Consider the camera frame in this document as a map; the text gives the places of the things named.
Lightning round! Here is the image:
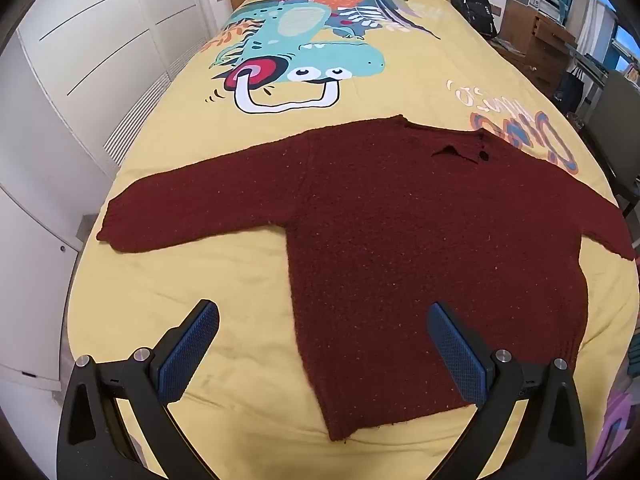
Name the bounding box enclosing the dark shopping bag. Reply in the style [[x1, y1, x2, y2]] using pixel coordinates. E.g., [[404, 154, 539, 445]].
[[555, 67, 586, 116]]

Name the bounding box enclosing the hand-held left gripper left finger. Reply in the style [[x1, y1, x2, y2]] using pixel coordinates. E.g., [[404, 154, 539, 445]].
[[56, 299, 221, 480]]

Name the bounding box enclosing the wooden drawer cabinet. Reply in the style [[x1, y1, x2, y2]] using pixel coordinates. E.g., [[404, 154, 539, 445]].
[[497, 0, 578, 101]]

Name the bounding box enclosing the dark red knit sweater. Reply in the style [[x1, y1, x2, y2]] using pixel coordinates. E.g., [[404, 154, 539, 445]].
[[95, 114, 637, 443]]

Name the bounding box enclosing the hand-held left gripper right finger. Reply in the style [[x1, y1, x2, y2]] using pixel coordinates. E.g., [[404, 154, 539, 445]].
[[427, 301, 588, 480]]

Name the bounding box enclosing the yellow cartoon printed bed cover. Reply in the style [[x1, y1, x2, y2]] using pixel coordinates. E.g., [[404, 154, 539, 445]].
[[65, 0, 640, 480]]

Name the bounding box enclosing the black backpack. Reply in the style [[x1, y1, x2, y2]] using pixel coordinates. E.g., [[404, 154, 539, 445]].
[[451, 0, 499, 40]]

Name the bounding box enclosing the grey chair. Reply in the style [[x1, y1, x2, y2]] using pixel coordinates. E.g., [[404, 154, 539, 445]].
[[582, 67, 640, 211]]

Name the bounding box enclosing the white wardrobe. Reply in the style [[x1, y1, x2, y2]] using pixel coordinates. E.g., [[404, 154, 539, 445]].
[[0, 0, 236, 396]]

